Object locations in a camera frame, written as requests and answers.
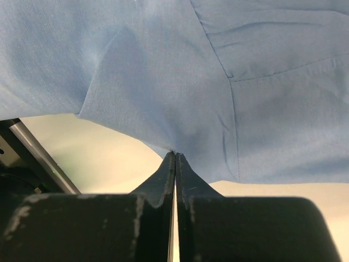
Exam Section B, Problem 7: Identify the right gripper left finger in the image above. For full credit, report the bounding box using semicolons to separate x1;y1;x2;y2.
1;153;175;261

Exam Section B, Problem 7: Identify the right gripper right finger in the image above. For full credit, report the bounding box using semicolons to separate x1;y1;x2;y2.
175;153;340;261

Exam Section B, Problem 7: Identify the light blue long sleeve shirt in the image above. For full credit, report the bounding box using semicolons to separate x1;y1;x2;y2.
1;1;348;183

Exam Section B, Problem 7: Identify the aluminium front rail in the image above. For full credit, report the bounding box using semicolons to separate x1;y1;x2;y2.
1;118;80;194

